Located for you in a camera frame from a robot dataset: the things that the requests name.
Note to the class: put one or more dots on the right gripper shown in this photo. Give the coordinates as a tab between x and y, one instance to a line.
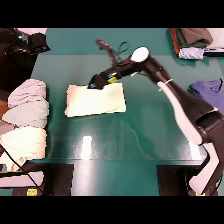
101	80

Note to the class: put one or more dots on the white T-shirt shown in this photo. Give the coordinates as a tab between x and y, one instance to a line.
96	100

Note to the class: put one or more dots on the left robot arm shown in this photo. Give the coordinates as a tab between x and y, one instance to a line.
20	179

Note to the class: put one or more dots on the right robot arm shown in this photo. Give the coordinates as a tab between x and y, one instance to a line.
186	110

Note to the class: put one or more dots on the pale pink garment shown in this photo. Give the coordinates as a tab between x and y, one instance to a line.
28	92

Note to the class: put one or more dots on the pale grey garment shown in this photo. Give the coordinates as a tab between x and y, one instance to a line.
28	115

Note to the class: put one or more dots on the red garment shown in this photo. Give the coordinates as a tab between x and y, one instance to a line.
173	41

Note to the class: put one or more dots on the black garment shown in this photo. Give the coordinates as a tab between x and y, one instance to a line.
16	60

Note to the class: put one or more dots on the lavender garment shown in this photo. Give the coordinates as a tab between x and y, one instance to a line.
191	53

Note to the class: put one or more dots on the cream garment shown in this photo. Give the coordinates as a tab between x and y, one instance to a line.
23	141

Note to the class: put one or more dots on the brown garment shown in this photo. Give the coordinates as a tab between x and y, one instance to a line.
198	35

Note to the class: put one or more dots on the purple T-shirt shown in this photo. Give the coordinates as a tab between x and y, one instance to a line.
208	93

